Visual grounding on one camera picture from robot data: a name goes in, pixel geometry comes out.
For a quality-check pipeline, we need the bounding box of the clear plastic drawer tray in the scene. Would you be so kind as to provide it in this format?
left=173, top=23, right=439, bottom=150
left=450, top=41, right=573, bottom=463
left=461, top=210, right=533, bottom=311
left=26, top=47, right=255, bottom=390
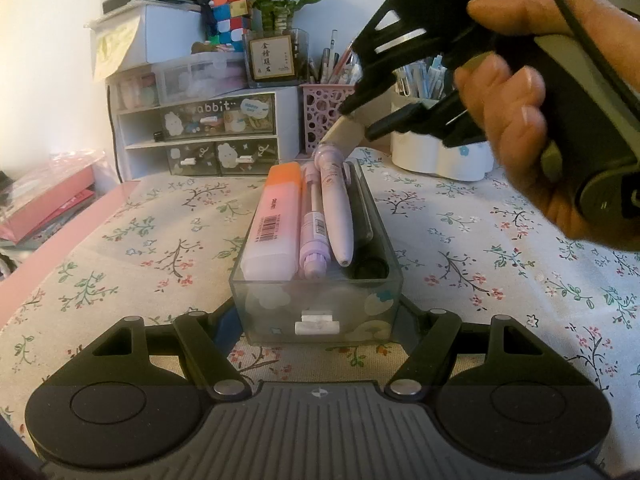
left=230, top=169, right=404, bottom=344

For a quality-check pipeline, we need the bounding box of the pink pointed pen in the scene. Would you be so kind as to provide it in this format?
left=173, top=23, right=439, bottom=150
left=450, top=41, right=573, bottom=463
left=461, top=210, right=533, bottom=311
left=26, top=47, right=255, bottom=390
left=314, top=116, right=364, bottom=266

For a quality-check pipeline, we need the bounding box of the orange pink wide highlighter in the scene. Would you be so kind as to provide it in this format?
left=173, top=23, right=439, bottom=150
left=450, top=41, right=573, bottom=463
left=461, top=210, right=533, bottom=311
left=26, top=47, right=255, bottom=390
left=241, top=162, right=302, bottom=282

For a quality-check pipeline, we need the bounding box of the person's right hand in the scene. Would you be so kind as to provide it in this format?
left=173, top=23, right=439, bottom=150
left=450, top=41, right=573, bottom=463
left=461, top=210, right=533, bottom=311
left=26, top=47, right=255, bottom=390
left=454, top=0, right=639, bottom=252

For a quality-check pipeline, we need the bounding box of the white cloud-shaped pen holder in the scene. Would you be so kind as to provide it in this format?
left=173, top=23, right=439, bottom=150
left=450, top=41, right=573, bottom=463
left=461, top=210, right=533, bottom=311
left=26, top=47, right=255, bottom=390
left=390, top=131, right=495, bottom=182

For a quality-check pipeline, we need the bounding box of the pink perforated pen cup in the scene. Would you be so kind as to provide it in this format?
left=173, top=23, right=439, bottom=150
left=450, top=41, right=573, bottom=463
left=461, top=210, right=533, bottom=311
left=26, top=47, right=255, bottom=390
left=300, top=84, right=354, bottom=155

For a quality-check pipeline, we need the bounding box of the floral table mat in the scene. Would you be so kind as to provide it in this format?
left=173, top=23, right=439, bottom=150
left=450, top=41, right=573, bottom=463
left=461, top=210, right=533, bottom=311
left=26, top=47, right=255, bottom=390
left=0, top=146, right=640, bottom=466

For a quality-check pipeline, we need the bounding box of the potted bamboo plant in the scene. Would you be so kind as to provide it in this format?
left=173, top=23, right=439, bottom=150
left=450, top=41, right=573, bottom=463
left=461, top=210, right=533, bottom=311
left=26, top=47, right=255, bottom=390
left=243, top=0, right=322, bottom=88

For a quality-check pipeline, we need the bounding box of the colourful magic cube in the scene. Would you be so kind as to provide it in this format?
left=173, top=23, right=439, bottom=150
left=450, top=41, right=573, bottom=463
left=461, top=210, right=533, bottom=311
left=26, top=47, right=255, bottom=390
left=205, top=0, right=252, bottom=52

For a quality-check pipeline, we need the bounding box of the white desktop drawer organizer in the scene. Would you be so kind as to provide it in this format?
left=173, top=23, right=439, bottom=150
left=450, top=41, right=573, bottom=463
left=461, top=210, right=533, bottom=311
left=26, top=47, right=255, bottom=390
left=106, top=52, right=303, bottom=181

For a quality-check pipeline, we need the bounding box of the pink folder stack in bag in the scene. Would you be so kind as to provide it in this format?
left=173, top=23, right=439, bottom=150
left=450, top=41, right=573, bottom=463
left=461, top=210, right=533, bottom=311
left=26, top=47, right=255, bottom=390
left=1, top=151, right=106, bottom=243

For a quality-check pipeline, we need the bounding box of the white shelf box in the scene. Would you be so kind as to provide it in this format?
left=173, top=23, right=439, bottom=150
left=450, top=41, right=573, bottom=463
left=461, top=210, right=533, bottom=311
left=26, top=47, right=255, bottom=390
left=86, top=0, right=204, bottom=81

